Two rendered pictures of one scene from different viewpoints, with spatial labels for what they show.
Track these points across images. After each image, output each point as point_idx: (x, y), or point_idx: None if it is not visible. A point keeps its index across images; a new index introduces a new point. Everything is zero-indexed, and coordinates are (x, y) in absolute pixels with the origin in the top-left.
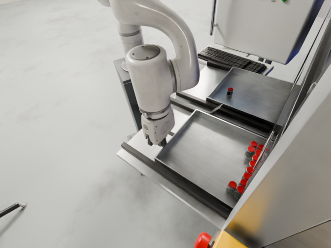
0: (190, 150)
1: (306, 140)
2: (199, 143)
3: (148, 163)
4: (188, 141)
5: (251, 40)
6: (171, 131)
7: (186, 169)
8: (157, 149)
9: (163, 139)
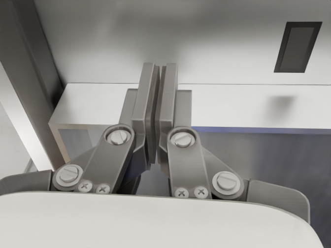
0: (229, 162)
1: None
2: (281, 174)
3: (19, 92)
4: (272, 142)
5: None
6: (317, 29)
7: (145, 180)
8: (139, 42)
9: (151, 161)
